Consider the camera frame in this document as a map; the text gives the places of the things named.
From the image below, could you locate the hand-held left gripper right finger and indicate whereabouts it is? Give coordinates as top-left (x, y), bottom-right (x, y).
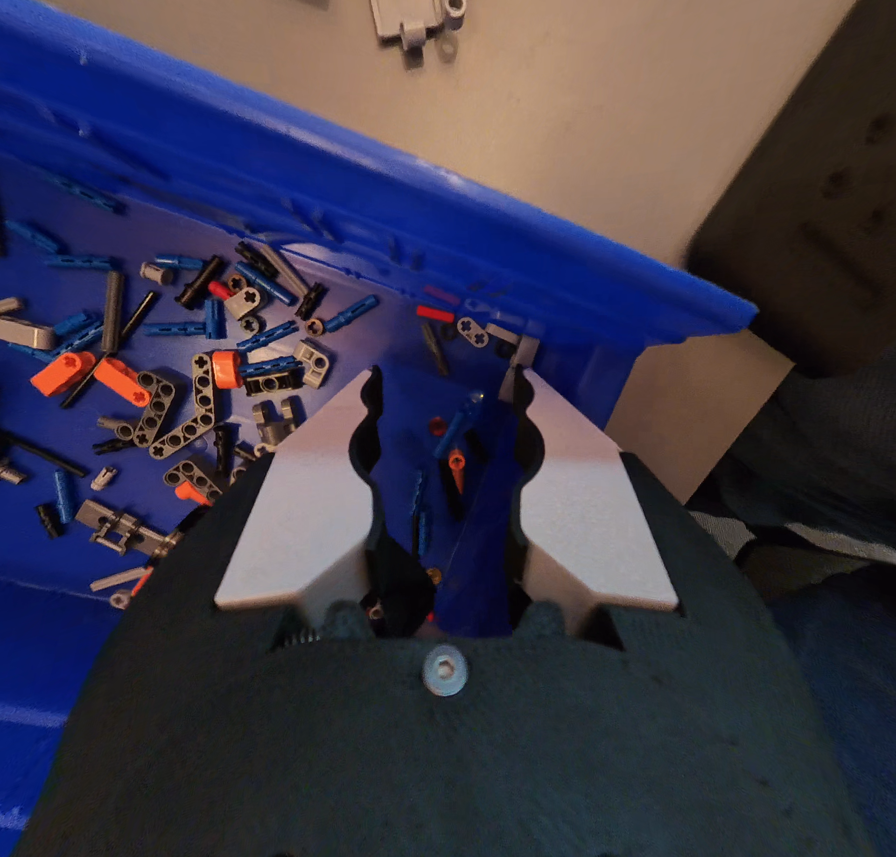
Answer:
top-left (500, 365), bottom-right (680, 635)

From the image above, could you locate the pile of small toy parts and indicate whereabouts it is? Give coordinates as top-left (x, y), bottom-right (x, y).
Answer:
top-left (0, 171), bottom-right (543, 609)

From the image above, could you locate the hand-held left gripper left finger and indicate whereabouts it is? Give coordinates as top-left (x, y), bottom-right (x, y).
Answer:
top-left (213, 365), bottom-right (386, 627)

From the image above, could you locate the blue plastic bin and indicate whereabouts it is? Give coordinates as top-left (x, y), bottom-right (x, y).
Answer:
top-left (0, 0), bottom-right (760, 857)

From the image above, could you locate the dark blue cloth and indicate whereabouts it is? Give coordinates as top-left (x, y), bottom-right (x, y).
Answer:
top-left (686, 353), bottom-right (896, 857)

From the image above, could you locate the light grey toy panel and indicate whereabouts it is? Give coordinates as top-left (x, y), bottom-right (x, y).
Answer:
top-left (360, 0), bottom-right (469, 56)

